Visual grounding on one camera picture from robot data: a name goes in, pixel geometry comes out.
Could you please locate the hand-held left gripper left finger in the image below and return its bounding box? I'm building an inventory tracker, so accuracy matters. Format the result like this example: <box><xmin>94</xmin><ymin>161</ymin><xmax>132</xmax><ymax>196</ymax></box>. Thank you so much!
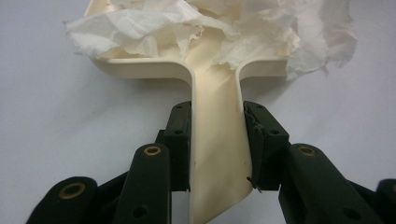
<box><xmin>155</xmin><ymin>100</ymin><xmax>192</xmax><ymax>193</ymax></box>

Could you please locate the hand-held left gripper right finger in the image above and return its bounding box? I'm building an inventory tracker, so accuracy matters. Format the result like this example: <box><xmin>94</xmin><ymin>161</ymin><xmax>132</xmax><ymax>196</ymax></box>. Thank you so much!
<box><xmin>243</xmin><ymin>100</ymin><xmax>291</xmax><ymax>192</ymax></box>

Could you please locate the cream plastic dustpan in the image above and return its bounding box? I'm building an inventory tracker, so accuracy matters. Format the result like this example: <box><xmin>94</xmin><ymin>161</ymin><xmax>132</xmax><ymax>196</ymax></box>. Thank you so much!
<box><xmin>83</xmin><ymin>0</ymin><xmax>289</xmax><ymax>224</ymax></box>

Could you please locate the white tissue paper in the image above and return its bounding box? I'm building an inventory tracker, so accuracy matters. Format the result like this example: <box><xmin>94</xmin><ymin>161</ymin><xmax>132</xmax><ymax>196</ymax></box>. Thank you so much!
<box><xmin>64</xmin><ymin>0</ymin><xmax>359</xmax><ymax>81</ymax></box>

